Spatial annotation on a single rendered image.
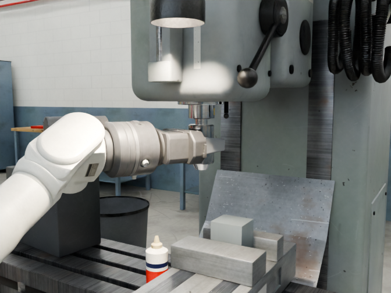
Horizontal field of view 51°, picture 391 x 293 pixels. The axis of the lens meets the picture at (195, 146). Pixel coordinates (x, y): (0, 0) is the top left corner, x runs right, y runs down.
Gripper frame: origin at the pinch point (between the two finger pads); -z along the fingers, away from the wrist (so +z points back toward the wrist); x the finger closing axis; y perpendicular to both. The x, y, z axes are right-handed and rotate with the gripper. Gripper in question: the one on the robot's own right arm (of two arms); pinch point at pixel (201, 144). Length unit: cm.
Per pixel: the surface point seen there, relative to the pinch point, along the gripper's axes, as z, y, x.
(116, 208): -72, 69, 208
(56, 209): 17.9, 16.3, 30.1
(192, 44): 6.7, -16.4, -7.1
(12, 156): -98, 94, 740
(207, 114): 0.4, -5.4, -2.4
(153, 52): 12.1, -15.1, -4.4
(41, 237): 19.9, 24.1, 36.3
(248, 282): 2.0, 19.7, -15.7
